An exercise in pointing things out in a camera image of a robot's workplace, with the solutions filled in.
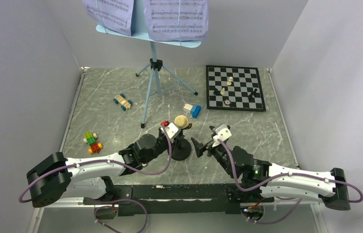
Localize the colourful brick toy train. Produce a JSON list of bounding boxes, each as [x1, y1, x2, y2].
[[83, 132, 103, 154]]

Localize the blue white block toy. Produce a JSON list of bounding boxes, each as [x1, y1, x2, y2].
[[183, 103, 201, 118]]

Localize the black white chessboard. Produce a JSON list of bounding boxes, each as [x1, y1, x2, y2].
[[206, 65, 266, 112]]

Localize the black chess piece left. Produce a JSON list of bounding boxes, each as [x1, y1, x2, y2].
[[213, 89, 222, 96]]

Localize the black chess piece right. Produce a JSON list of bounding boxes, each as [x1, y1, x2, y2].
[[247, 88, 258, 99]]

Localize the sheet music page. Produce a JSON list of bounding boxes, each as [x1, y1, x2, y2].
[[143, 0, 209, 42], [82, 0, 134, 36]]

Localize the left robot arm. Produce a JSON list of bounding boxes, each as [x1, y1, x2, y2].
[[18, 127, 184, 208]]

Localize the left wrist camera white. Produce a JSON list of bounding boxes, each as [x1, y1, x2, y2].
[[160, 120, 181, 140]]

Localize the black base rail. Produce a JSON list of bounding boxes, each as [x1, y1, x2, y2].
[[81, 175, 275, 216]]

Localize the poker chip on chessboard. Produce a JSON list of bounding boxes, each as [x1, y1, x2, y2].
[[223, 99, 231, 106]]

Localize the black microphone stand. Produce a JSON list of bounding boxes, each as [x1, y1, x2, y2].
[[171, 136, 192, 161]]

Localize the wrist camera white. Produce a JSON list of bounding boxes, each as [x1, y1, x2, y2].
[[160, 120, 181, 140], [212, 124, 232, 146]]

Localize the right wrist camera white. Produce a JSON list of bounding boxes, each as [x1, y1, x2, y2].
[[212, 124, 232, 146]]

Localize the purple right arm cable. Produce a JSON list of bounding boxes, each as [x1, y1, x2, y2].
[[217, 137, 363, 225]]

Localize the white chess piece upper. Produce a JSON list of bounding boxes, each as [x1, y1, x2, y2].
[[227, 77, 233, 86]]

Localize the gold toy microphone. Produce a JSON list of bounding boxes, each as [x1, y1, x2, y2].
[[174, 115, 192, 130]]

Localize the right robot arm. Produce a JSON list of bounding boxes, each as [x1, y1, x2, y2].
[[191, 124, 350, 211]]

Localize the black chess piece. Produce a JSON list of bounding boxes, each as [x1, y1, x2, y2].
[[247, 88, 258, 99], [213, 89, 222, 96]]

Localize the wooden toy car blue wheels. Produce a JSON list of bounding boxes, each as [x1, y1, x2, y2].
[[113, 93, 133, 111]]

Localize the light blue music stand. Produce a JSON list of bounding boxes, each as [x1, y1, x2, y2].
[[95, 0, 203, 129]]

